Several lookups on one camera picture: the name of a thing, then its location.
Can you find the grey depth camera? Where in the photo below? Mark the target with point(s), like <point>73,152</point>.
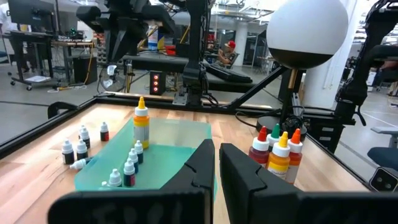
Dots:
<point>384,180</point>

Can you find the black equipment cart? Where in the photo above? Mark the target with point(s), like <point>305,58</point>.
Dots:
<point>31,46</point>

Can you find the black computer with red lights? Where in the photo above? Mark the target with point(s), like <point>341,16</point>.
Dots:
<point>157,82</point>

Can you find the black cabinet box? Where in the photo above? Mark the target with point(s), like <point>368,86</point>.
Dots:
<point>84,68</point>

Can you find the translucent teal plastic tray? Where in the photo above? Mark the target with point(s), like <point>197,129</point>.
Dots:
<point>174,155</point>

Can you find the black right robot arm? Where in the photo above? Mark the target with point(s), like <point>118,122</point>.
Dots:
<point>196,46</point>

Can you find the black floor fan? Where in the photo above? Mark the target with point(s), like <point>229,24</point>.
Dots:
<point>112,77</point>

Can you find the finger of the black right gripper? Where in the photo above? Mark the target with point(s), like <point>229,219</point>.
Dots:
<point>90,14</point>
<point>155,20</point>

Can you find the black neighbouring robot arm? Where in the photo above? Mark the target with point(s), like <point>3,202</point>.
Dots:
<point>363,62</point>

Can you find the large red food coloring bottle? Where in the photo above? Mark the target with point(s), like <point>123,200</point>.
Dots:
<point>258,152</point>

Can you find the large yellow food coloring bottle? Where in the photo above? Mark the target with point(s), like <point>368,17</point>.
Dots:
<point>141,124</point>
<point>279,158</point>

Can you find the large orange food coloring bottle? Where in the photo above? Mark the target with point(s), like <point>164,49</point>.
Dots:
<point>295,158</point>

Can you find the white globe table lamp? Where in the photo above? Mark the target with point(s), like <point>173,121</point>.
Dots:
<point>306,31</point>

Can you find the black rail clamp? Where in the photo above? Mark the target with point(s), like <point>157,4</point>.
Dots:
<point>60,109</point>

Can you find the large green food coloring bottle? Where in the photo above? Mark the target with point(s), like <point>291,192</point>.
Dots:
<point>275,133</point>

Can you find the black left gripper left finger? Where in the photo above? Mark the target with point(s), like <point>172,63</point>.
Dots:
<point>174,208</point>

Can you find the black aluminium rig frame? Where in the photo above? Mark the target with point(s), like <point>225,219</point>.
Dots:
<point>136,100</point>

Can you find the black keyboard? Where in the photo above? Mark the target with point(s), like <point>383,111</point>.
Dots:
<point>230,74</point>

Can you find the blue-grey office chair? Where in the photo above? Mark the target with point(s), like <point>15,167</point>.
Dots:
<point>384,146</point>

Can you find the person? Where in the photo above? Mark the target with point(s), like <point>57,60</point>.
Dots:
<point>227,54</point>

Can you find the black monitor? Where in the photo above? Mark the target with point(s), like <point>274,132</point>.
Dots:
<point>32,14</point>

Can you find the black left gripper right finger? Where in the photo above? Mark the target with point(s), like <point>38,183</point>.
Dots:
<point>273,208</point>

